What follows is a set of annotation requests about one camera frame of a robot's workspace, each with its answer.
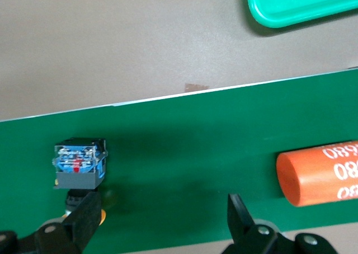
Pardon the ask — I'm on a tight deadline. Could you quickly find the green plastic tray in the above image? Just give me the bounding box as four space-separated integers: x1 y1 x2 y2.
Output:
244 0 358 29

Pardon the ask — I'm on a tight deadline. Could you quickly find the green conveyor belt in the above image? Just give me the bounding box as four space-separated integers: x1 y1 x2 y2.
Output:
0 68 358 254

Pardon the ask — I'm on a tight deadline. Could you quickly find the orange cylinder white print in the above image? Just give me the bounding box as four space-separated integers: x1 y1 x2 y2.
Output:
275 140 358 208

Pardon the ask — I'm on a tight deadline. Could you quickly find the yellow push button switch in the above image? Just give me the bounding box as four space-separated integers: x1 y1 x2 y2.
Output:
51 138 109 227

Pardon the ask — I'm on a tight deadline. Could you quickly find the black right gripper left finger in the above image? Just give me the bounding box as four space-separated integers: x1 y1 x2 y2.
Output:
0 191 102 254

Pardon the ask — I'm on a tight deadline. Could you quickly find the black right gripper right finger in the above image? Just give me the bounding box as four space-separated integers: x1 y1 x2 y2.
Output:
220 194 336 254

